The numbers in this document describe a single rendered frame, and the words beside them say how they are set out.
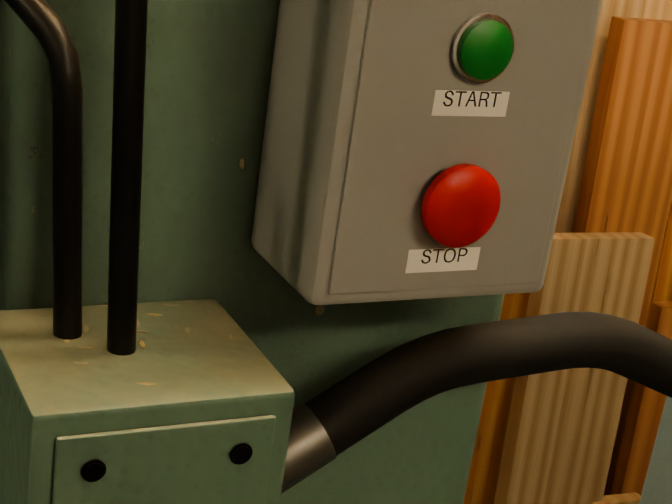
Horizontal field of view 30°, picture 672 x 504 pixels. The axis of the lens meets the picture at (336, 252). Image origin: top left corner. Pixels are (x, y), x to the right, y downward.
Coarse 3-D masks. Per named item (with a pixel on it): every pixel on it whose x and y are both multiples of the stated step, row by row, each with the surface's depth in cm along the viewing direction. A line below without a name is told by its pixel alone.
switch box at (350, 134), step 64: (320, 0) 42; (384, 0) 40; (448, 0) 41; (512, 0) 42; (576, 0) 43; (320, 64) 42; (384, 64) 41; (448, 64) 42; (512, 64) 43; (576, 64) 44; (320, 128) 42; (384, 128) 42; (448, 128) 43; (512, 128) 44; (320, 192) 42; (384, 192) 43; (512, 192) 45; (320, 256) 43; (384, 256) 44; (512, 256) 46
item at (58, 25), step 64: (128, 0) 39; (64, 64) 40; (128, 64) 40; (64, 128) 41; (128, 128) 40; (64, 192) 42; (128, 192) 41; (64, 256) 42; (128, 256) 42; (64, 320) 43; (128, 320) 42
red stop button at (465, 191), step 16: (448, 176) 43; (464, 176) 43; (480, 176) 43; (432, 192) 43; (448, 192) 43; (464, 192) 43; (480, 192) 43; (496, 192) 44; (432, 208) 43; (448, 208) 43; (464, 208) 43; (480, 208) 44; (496, 208) 44; (432, 224) 43; (448, 224) 43; (464, 224) 44; (480, 224) 44; (448, 240) 44; (464, 240) 44
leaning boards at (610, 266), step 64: (640, 0) 198; (640, 64) 194; (576, 128) 201; (640, 128) 198; (576, 192) 205; (640, 192) 202; (576, 256) 187; (640, 256) 192; (640, 320) 211; (512, 384) 199; (576, 384) 195; (640, 384) 206; (512, 448) 195; (576, 448) 200; (640, 448) 210
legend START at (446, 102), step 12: (444, 96) 42; (456, 96) 43; (468, 96) 43; (480, 96) 43; (492, 96) 43; (504, 96) 44; (444, 108) 43; (456, 108) 43; (468, 108) 43; (480, 108) 43; (492, 108) 44; (504, 108) 44
